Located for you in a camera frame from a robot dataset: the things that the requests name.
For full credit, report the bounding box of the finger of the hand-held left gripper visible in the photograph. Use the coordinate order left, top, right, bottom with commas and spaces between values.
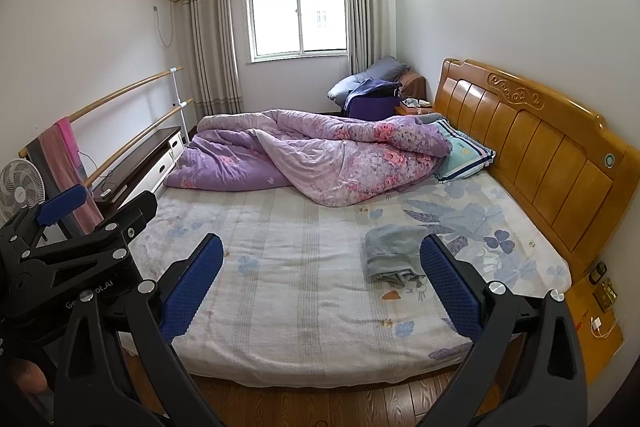
15, 190, 159, 262
0, 184, 89, 249

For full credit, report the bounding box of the dark and white cabinet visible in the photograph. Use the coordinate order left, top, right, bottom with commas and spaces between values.
92, 126, 182, 208

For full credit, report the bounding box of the bed with floral sheet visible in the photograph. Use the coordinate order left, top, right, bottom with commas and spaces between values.
120, 177, 573, 383

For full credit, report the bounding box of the dark grey cloth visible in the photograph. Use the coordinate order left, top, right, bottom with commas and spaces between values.
25, 138, 76, 238

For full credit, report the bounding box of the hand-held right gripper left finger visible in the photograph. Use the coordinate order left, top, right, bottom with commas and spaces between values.
52, 233, 224, 427

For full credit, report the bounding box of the pink towel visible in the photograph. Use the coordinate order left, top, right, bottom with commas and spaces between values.
39, 117, 103, 233

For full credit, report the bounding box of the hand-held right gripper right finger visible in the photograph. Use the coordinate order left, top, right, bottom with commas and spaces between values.
420, 234, 591, 427

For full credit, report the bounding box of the blue striped pillow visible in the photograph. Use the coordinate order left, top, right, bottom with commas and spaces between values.
434, 119, 497, 182

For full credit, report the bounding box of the white air conditioner cord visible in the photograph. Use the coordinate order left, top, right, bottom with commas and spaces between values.
154, 6, 175, 48

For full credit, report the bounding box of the brown chair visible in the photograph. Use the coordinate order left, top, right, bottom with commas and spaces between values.
397, 69, 427, 102

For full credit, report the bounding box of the white electric fan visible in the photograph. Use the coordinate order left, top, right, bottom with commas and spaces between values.
0, 158, 47, 212

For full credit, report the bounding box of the white framed window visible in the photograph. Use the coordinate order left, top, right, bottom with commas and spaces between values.
245, 0, 349, 62

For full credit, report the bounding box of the wooden barre rail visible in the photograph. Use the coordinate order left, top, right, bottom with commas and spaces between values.
19, 67, 183, 158
82, 99, 193, 188

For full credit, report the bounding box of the grey hoodie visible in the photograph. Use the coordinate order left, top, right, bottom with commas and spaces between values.
364, 224, 430, 285

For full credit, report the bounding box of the wooden headboard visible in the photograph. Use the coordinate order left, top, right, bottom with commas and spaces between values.
431, 58, 632, 265

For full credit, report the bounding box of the wooden nightstand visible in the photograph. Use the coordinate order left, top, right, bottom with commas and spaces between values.
394, 99, 435, 116

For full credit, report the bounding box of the dark purple cloth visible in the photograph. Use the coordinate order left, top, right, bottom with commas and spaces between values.
345, 79, 402, 120

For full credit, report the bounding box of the purple floral quilt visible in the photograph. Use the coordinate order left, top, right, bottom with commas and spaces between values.
164, 108, 453, 208

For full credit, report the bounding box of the white barre post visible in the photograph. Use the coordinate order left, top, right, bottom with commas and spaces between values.
170, 67, 190, 144

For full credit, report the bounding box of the grey striped curtain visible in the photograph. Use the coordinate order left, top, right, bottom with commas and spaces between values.
346, 0, 396, 78
181, 0, 243, 118

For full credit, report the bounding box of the person's left hand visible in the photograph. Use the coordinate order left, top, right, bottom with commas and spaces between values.
12, 357, 49, 396

